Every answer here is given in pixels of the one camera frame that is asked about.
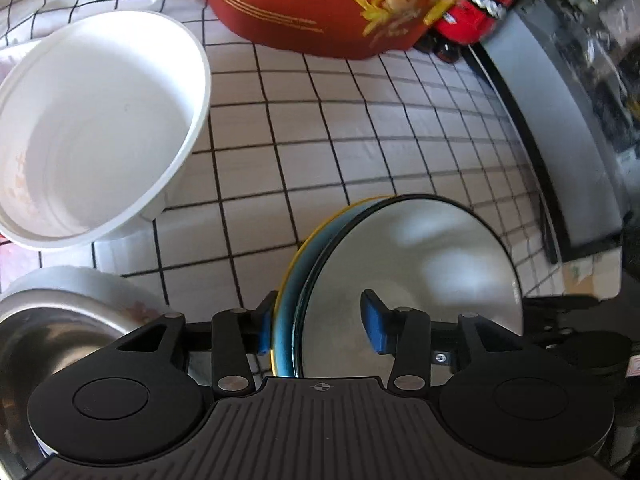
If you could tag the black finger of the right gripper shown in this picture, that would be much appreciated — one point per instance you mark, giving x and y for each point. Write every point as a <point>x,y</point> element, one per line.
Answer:
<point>582,327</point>

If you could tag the red black waka bottle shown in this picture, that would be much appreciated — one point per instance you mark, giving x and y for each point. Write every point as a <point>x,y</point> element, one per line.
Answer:
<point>455,24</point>

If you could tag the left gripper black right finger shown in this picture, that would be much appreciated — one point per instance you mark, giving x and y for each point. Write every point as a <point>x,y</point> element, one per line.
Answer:
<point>413,339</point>

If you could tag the large white plastic bowl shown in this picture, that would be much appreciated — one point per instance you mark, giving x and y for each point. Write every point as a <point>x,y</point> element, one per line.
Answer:
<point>97,122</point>

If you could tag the floral white ceramic bowl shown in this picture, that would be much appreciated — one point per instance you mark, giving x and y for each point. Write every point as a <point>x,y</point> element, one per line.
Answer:
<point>84,295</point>

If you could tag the grey metal appliance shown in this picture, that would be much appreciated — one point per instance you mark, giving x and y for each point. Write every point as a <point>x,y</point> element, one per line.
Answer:
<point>568,73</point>

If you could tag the white black checkered tablecloth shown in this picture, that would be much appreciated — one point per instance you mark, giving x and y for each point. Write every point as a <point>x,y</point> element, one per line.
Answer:
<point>291,140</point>

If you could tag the blue plate yellow rim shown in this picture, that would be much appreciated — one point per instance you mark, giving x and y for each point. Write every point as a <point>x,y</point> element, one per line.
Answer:
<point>285,307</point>

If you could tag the stainless steel bowl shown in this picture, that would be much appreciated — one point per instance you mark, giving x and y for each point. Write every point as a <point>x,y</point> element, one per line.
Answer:
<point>39,338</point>

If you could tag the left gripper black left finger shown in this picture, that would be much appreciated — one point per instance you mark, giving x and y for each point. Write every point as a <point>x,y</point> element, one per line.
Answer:
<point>228,338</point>

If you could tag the blue enamel bowl black rim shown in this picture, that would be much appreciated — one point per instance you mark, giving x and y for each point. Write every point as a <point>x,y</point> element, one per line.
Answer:
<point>417,251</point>

